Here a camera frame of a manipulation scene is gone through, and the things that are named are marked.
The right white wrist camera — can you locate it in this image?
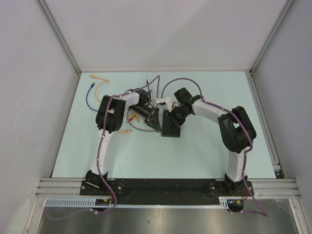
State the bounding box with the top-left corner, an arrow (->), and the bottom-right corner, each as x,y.
160,97 -> 173,112

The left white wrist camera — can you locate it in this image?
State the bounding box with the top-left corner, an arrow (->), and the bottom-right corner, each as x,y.
154,98 -> 165,107

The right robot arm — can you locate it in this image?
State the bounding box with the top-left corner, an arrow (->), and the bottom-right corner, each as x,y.
162,88 -> 256,195

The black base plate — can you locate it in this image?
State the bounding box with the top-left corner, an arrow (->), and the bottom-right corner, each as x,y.
80,177 -> 254,205

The grey ethernet cable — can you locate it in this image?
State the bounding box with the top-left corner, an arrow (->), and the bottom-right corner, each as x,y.
126,121 -> 156,133

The aluminium corner post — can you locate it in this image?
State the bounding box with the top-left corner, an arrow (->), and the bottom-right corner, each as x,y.
36,0 -> 81,77
249,0 -> 296,76

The right aluminium side rail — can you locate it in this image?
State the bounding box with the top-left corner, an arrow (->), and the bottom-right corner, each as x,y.
245,71 -> 286,179

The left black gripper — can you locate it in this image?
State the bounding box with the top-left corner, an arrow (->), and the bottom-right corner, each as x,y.
130,104 -> 161,132

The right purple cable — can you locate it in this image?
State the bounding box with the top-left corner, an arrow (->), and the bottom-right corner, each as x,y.
161,78 -> 270,217

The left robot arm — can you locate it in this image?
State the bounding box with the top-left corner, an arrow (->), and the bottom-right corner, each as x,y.
85,89 -> 161,195

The purple cable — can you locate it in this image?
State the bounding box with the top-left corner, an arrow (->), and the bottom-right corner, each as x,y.
161,78 -> 270,217
46,75 -> 161,219

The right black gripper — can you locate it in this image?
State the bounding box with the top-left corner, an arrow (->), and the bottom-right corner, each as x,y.
166,106 -> 190,130

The white slotted cable duct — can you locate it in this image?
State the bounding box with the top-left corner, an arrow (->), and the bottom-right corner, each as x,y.
45,198 -> 228,209

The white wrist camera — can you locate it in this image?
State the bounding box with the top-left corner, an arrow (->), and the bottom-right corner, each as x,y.
160,97 -> 173,112
154,98 -> 165,107

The left aluminium corner post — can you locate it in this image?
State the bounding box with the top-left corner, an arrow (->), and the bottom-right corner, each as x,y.
36,0 -> 81,77

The black ethernet cable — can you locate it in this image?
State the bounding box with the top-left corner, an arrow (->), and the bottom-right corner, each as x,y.
140,78 -> 154,108

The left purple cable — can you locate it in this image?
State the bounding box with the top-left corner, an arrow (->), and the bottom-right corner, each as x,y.
46,75 -> 161,219

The right aluminium corner post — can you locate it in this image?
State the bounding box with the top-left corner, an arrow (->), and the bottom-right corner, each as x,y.
249,0 -> 296,76

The black network switch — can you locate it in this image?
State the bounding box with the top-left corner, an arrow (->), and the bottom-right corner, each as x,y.
161,110 -> 181,138

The blue ethernet cable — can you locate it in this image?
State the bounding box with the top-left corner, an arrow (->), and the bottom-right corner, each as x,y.
85,82 -> 99,112

